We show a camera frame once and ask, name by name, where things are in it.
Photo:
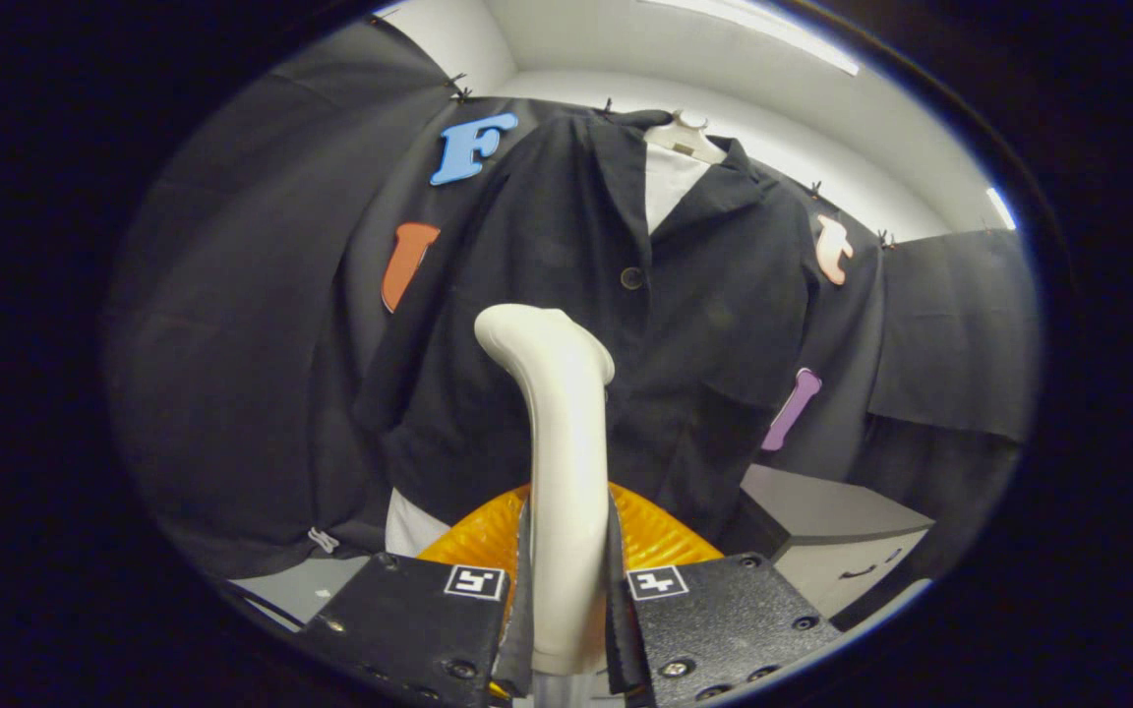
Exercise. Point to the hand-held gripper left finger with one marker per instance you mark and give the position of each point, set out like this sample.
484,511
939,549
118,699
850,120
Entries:
409,619

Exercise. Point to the black suit jacket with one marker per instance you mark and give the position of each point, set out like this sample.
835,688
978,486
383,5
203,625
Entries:
704,334

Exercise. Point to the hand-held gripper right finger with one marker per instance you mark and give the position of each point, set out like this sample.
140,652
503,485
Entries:
714,619

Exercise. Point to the white garment steamer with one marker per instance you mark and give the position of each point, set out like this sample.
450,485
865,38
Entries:
566,442

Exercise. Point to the black backdrop cloth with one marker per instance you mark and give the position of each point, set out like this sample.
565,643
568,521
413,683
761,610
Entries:
232,344

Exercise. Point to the cream clothes hanger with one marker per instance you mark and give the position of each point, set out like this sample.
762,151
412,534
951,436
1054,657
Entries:
686,138

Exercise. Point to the grey cabinet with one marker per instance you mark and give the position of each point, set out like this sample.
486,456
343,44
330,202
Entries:
842,531

